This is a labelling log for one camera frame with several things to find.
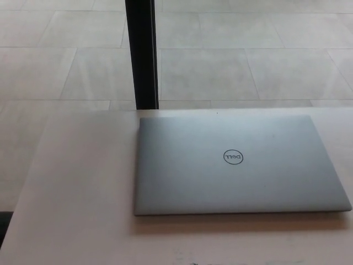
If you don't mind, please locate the black vertical post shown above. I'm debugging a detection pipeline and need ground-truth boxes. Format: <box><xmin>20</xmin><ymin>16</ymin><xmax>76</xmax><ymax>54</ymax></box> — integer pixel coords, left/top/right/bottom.
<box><xmin>124</xmin><ymin>0</ymin><xmax>160</xmax><ymax>110</ymax></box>

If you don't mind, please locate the silver Dell laptop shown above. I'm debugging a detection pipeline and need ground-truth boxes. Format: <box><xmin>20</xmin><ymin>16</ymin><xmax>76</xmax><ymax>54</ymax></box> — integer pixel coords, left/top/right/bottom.
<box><xmin>133</xmin><ymin>114</ymin><xmax>353</xmax><ymax>218</ymax></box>

